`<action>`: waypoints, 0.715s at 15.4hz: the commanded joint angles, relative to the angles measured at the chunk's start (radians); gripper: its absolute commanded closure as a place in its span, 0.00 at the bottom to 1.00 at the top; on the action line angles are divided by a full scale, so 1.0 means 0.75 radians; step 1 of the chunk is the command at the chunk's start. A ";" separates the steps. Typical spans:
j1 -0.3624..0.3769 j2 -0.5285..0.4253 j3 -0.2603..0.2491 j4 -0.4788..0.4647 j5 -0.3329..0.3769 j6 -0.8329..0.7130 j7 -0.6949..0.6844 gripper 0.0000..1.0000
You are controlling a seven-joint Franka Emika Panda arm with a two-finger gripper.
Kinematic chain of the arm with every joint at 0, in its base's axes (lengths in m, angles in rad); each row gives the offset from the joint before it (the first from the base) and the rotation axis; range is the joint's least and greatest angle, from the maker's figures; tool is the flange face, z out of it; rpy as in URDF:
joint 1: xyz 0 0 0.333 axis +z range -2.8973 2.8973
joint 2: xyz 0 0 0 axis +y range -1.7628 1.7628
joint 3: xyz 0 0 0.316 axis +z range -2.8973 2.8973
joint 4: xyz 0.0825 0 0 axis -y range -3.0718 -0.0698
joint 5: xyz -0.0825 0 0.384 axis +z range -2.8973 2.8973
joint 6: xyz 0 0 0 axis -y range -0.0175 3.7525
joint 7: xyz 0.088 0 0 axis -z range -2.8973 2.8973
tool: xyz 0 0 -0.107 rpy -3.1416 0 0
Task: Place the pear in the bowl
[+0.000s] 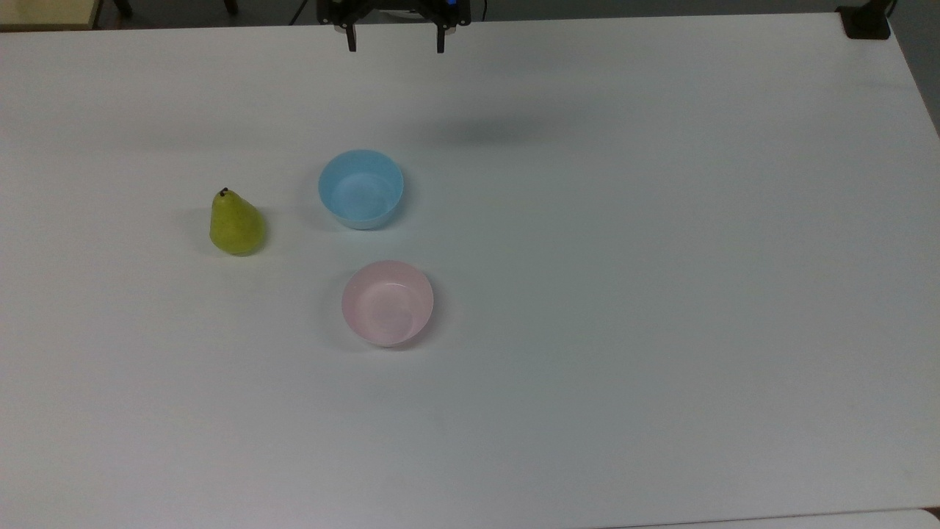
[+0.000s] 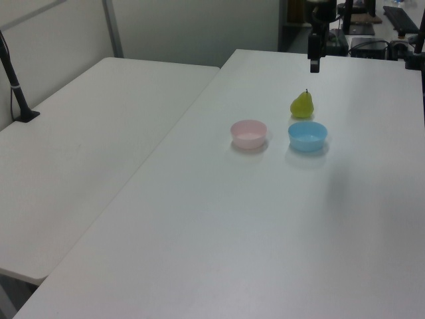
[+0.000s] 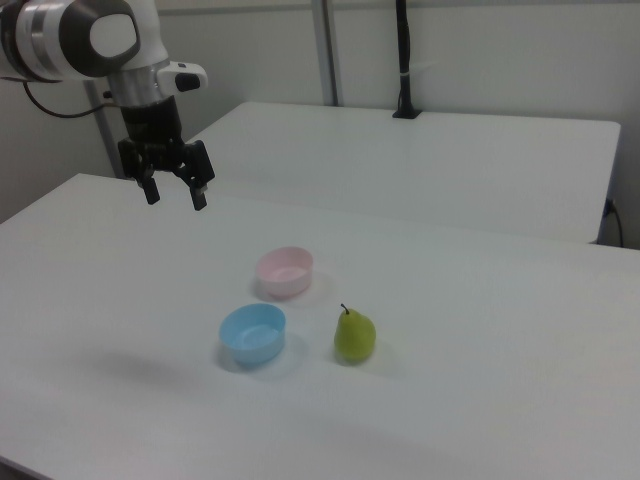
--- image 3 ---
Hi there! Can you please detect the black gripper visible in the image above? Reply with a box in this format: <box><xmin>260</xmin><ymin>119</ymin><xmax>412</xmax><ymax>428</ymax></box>
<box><xmin>117</xmin><ymin>96</ymin><xmax>217</xmax><ymax>212</ymax></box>

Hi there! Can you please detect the yellow-green plastic cup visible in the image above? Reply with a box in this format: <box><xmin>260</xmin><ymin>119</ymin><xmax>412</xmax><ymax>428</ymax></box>
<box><xmin>333</xmin><ymin>302</ymin><xmax>377</xmax><ymax>366</ymax></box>

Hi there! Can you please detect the pink plastic bowl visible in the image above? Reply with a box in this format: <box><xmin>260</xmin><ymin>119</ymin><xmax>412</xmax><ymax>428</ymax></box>
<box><xmin>254</xmin><ymin>245</ymin><xmax>315</xmax><ymax>300</ymax></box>

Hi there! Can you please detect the blue plastic bowl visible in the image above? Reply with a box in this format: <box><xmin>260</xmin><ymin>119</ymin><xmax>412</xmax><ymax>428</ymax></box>
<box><xmin>218</xmin><ymin>302</ymin><xmax>288</xmax><ymax>367</ymax></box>

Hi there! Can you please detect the black pole with white band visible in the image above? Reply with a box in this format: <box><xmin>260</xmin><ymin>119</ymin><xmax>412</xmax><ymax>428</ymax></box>
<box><xmin>391</xmin><ymin>0</ymin><xmax>425</xmax><ymax>120</ymax></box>

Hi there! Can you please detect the grey wall post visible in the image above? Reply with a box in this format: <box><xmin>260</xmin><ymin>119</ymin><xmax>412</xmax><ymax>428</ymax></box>
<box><xmin>82</xmin><ymin>79</ymin><xmax>126</xmax><ymax>180</ymax></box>

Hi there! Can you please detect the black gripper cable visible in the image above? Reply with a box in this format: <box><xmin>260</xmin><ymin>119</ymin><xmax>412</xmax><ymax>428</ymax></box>
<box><xmin>21</xmin><ymin>81</ymin><xmax>121</xmax><ymax>120</ymax></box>

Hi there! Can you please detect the grey partition post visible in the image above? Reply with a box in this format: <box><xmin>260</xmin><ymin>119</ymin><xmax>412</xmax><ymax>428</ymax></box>
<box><xmin>310</xmin><ymin>0</ymin><xmax>347</xmax><ymax>107</ymax></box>

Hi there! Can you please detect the black cable at table edge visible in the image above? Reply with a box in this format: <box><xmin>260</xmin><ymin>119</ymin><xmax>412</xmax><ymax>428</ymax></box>
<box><xmin>603</xmin><ymin>196</ymin><xmax>626</xmax><ymax>247</ymax></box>

